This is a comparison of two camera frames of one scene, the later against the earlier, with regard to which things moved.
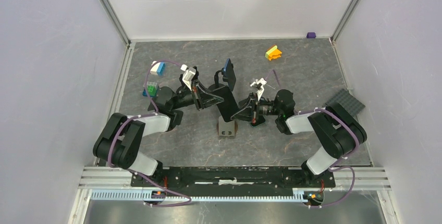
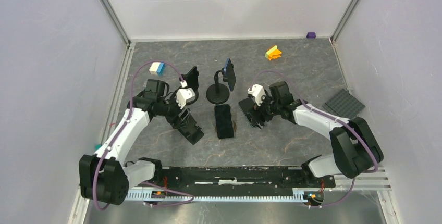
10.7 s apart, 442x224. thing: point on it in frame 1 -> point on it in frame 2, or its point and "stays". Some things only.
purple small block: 311,35 stays
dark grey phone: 228,107 -> 224,127
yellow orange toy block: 274,52 stays
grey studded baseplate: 345,97 stays
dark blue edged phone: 230,73 stays
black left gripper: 202,98 -> 175,120
